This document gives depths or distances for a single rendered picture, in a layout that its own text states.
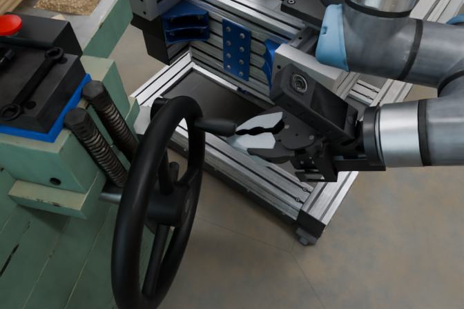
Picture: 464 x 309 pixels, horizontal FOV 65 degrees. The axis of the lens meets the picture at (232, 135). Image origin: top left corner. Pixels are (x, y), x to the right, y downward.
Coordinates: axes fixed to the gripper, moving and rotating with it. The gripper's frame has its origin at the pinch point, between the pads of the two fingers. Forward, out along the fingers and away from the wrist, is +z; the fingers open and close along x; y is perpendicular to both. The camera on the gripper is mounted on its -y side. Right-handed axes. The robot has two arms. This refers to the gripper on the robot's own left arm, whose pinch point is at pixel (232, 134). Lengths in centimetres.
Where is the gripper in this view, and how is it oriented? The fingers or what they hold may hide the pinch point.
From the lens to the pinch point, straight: 52.6
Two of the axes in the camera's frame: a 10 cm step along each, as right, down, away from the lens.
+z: -8.3, 0.6, 5.5
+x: 2.9, -8.0, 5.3
